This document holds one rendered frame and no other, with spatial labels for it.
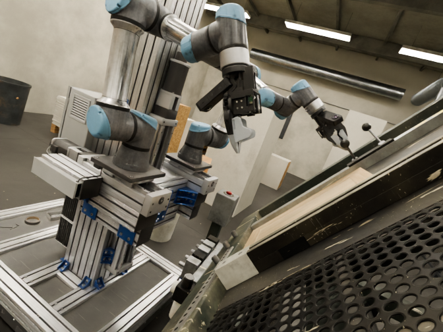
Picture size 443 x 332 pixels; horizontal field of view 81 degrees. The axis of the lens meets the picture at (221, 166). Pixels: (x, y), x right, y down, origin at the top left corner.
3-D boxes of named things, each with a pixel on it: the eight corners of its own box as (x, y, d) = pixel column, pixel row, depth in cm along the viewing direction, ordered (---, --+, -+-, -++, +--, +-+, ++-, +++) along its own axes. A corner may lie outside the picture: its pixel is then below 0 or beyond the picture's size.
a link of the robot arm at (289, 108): (265, 104, 123) (283, 88, 116) (280, 110, 130) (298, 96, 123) (271, 117, 119) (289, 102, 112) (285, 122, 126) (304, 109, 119)
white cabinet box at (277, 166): (259, 177, 669) (269, 151, 653) (280, 187, 650) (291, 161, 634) (254, 180, 628) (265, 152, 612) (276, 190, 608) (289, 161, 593)
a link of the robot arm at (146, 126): (156, 149, 111) (165, 119, 108) (129, 147, 100) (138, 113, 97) (140, 139, 117) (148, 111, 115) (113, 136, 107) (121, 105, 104)
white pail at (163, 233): (156, 222, 280) (169, 183, 270) (178, 236, 270) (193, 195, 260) (136, 231, 251) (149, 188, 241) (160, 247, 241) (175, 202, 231)
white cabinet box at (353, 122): (303, 209, 531) (348, 113, 487) (331, 222, 512) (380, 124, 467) (300, 217, 476) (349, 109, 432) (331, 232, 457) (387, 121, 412)
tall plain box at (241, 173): (221, 189, 469) (257, 95, 431) (251, 203, 449) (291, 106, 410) (198, 198, 386) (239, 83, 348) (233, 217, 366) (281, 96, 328)
